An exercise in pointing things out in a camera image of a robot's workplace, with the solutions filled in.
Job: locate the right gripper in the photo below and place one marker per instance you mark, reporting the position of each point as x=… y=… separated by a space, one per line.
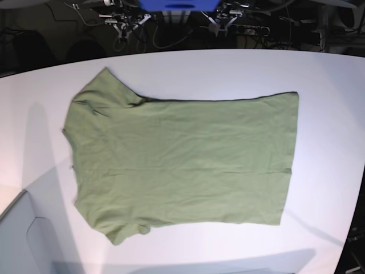
x=125 y=24

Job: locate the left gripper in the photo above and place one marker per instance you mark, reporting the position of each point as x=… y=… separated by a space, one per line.
x=220 y=21

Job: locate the green T-shirt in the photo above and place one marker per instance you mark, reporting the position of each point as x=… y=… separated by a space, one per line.
x=143 y=163

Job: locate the black power strip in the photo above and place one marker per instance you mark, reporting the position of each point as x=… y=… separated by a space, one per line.
x=250 y=30

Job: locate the blue plastic box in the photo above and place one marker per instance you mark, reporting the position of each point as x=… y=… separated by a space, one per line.
x=179 y=5

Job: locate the grey panel at table corner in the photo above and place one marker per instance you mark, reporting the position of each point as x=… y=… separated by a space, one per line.
x=24 y=247

